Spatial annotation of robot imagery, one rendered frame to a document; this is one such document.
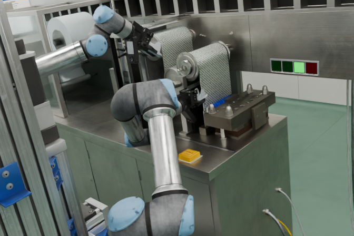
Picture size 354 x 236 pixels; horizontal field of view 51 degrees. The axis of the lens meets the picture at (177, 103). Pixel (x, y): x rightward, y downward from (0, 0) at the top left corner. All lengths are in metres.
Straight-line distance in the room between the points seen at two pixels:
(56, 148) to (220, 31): 1.19
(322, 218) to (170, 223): 1.79
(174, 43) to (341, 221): 1.62
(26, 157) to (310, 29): 1.30
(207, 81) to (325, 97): 2.84
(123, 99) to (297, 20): 0.92
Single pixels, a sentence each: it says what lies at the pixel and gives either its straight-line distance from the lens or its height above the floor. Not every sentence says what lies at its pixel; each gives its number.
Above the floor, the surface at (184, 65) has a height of 1.26.
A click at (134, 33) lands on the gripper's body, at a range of 1.59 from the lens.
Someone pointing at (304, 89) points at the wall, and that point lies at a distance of 4.62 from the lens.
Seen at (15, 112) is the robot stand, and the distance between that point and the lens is 1.05.
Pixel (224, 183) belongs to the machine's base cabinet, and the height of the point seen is 0.80.
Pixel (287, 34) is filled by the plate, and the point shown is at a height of 1.34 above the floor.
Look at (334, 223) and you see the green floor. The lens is 2.76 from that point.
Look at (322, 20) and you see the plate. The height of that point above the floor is 1.40.
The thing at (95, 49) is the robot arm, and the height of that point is 1.47.
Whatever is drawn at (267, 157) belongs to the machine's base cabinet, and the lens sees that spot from 1.92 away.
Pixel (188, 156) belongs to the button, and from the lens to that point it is 1.64.
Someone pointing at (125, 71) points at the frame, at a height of 1.23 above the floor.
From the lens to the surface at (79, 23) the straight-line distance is 2.57.
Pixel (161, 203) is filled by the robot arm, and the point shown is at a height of 1.05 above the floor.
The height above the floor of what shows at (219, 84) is 1.12.
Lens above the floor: 1.68
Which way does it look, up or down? 19 degrees down
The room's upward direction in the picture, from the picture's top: 9 degrees counter-clockwise
